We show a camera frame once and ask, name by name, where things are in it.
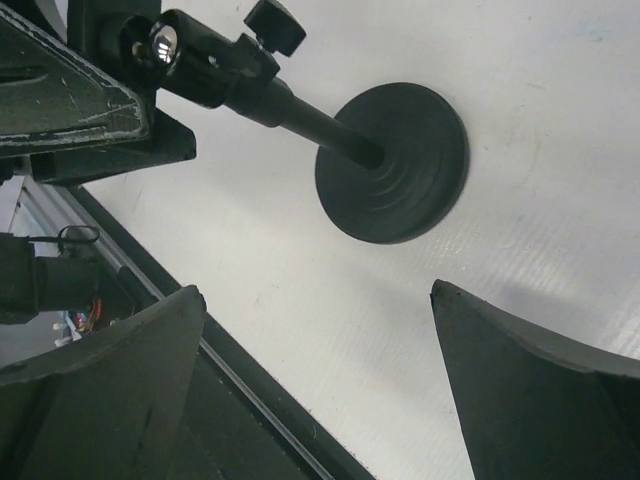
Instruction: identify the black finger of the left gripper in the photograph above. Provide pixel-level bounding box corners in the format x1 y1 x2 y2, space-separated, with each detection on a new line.
1 7 196 185

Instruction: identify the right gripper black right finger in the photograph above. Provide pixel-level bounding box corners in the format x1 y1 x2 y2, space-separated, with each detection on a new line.
430 280 639 479

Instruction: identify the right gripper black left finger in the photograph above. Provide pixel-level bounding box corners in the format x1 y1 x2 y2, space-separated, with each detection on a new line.
1 286 206 479

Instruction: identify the black round-base clamp phone stand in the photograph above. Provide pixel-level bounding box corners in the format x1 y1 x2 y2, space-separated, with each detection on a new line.
99 1 469 245

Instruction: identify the front aluminium rail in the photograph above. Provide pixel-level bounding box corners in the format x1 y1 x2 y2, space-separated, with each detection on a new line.
8 178 164 299

